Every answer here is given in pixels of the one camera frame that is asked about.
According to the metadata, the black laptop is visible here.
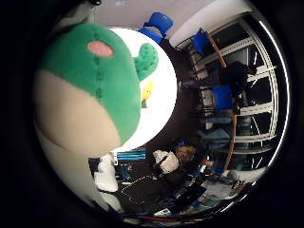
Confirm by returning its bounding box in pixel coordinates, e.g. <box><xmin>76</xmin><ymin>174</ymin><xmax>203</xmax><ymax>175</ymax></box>
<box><xmin>171</xmin><ymin>182</ymin><xmax>207</xmax><ymax>211</ymax></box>

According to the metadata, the person in black clothes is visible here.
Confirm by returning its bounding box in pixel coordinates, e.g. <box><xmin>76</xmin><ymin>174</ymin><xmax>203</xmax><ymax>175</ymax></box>
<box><xmin>218</xmin><ymin>61</ymin><xmax>258</xmax><ymax>100</ymax></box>

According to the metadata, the teal blue jacket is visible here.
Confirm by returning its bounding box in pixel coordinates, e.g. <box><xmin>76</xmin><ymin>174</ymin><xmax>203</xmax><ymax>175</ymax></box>
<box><xmin>199</xmin><ymin>127</ymin><xmax>233</xmax><ymax>150</ymax></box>

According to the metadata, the green plush turtle toy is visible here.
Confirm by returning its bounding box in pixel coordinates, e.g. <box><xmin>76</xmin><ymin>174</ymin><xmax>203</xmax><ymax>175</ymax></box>
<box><xmin>32</xmin><ymin>23</ymin><xmax>160</xmax><ymax>157</ymax></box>

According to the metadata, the brown furry item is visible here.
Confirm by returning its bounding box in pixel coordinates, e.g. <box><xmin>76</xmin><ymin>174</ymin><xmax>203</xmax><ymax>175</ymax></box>
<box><xmin>175</xmin><ymin>144</ymin><xmax>198</xmax><ymax>163</ymax></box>

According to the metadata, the brown wooden pole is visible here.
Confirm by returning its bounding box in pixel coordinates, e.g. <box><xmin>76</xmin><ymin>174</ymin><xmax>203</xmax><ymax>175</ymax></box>
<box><xmin>205</xmin><ymin>31</ymin><xmax>239</xmax><ymax>172</ymax></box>

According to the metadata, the white curved table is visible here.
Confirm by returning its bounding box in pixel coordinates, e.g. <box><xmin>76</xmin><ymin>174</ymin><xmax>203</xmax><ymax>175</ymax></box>
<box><xmin>168</xmin><ymin>0</ymin><xmax>253</xmax><ymax>49</ymax></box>

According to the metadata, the blue striped panel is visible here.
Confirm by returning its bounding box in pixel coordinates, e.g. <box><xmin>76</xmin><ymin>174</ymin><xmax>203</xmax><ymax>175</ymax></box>
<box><xmin>116</xmin><ymin>147</ymin><xmax>148</xmax><ymax>162</ymax></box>

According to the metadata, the white window frame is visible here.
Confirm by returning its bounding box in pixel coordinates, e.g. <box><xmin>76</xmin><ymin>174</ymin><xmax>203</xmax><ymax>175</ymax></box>
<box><xmin>218</xmin><ymin>17</ymin><xmax>287</xmax><ymax>167</ymax></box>

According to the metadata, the blue chair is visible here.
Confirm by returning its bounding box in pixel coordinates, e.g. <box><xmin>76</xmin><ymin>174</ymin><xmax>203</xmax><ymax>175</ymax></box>
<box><xmin>191</xmin><ymin>28</ymin><xmax>211</xmax><ymax>57</ymax></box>
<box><xmin>138</xmin><ymin>11</ymin><xmax>175</xmax><ymax>45</ymax></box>
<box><xmin>212</xmin><ymin>83</ymin><xmax>235</xmax><ymax>112</ymax></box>

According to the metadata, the black bag with white stitching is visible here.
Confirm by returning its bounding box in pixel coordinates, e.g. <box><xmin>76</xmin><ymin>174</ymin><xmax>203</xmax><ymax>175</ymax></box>
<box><xmin>119</xmin><ymin>175</ymin><xmax>160</xmax><ymax>206</ymax></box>

